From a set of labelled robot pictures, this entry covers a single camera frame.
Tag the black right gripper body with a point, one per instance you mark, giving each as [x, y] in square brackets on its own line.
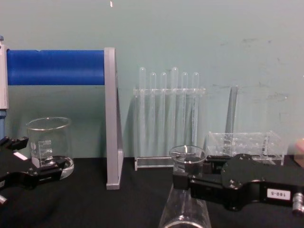
[247, 175]

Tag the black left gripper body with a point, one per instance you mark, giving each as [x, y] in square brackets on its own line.
[14, 168]

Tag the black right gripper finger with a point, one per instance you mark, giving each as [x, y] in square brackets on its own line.
[215, 164]
[204, 187]

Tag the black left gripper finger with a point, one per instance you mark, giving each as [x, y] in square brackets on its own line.
[47, 172]
[17, 142]

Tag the glass conical flask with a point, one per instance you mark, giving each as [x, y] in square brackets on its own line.
[183, 209]

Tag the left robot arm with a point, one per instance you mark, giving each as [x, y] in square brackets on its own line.
[2, 199]

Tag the low clear acrylic tube rack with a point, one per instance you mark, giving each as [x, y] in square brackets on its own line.
[249, 145]

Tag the glass beaker with white scale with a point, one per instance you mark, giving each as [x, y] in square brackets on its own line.
[48, 135]

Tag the clear acrylic test tube rack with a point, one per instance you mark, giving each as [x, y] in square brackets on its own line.
[166, 164]

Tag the tan cardboard box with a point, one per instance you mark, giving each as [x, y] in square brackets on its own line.
[299, 152]

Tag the white and blue pipette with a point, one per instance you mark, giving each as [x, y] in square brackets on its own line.
[2, 78]

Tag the black table cloth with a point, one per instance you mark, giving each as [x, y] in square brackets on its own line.
[133, 204]

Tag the clear test tube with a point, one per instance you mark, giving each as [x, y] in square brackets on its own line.
[175, 78]
[163, 83]
[142, 80]
[195, 83]
[152, 83]
[184, 83]

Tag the grey stand upright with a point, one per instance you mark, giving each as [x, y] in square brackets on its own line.
[112, 118]

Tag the blue foam roll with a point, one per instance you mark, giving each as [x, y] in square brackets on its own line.
[54, 66]

